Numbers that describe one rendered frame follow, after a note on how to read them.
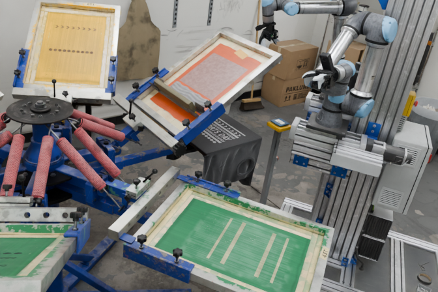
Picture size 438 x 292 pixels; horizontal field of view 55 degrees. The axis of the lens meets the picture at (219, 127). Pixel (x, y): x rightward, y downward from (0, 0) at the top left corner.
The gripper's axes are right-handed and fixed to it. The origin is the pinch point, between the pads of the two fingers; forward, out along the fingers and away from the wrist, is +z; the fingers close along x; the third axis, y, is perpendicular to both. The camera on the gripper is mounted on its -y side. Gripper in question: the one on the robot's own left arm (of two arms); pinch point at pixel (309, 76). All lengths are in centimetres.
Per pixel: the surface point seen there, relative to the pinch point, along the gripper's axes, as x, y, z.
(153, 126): 82, 41, 21
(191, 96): 87, 31, -11
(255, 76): 55, 16, -33
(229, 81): 72, 22, -28
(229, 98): 59, 27, -15
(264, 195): 80, 124, -83
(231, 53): 87, 10, -46
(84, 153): 99, 53, 54
